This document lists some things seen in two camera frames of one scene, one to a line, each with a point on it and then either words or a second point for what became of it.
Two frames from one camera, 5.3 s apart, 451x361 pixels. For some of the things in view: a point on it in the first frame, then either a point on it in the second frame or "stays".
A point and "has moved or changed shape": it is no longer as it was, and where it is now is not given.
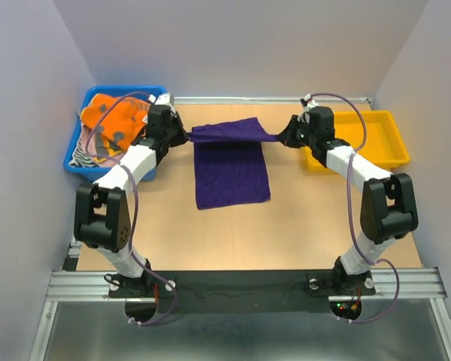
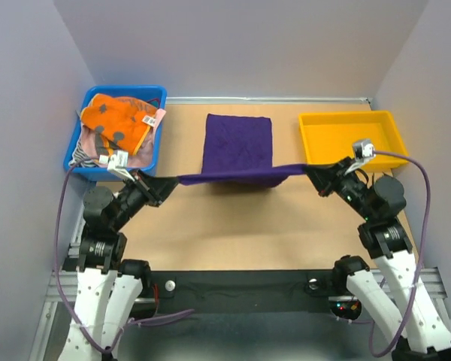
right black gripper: x=287 y=136 to x=328 y=177
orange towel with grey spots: x=117 y=121 stays
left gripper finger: x=180 y=134 to x=158 y=187
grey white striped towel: x=80 y=159 stays
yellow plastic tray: x=383 y=146 stays
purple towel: x=230 y=163 has moved or changed shape
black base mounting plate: x=240 y=291 stays
